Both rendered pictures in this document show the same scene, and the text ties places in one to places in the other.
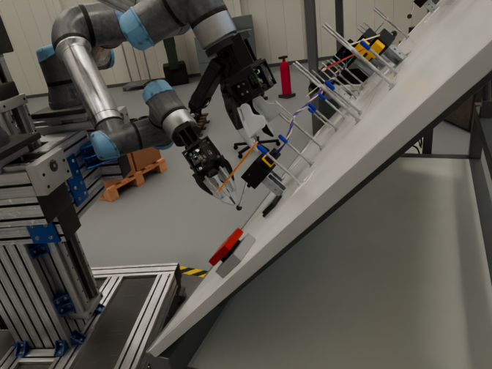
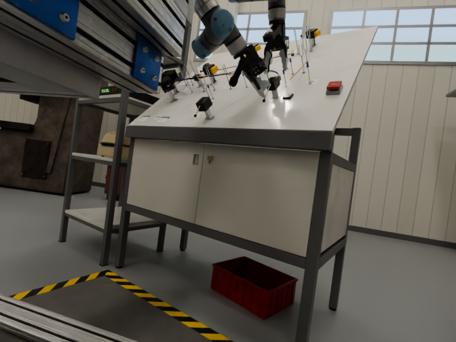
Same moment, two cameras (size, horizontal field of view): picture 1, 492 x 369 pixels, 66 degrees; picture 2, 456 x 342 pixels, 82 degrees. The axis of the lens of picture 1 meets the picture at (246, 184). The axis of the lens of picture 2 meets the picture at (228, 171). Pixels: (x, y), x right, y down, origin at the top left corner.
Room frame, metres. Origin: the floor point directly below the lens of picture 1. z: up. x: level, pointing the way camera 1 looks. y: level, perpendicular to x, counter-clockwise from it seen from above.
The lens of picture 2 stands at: (0.75, 1.17, 0.69)
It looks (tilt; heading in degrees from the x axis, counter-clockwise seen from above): 1 degrees down; 276
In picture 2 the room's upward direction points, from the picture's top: 7 degrees clockwise
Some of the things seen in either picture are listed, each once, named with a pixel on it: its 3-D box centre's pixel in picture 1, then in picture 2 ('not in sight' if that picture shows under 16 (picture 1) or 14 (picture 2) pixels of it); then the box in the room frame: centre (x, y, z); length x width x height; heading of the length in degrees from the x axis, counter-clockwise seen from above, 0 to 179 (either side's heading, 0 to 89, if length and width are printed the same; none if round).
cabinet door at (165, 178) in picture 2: not in sight; (162, 176); (1.26, -0.21, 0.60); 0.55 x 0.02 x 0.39; 152
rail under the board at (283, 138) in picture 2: (271, 211); (203, 136); (1.03, -0.06, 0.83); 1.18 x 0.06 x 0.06; 152
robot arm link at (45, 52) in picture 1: (57, 61); not in sight; (1.55, 0.64, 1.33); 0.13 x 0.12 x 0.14; 118
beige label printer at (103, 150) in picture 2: not in sight; (127, 145); (1.68, -0.58, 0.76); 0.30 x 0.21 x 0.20; 66
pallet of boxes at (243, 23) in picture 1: (227, 48); not in sight; (8.96, -0.05, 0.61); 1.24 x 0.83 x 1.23; 81
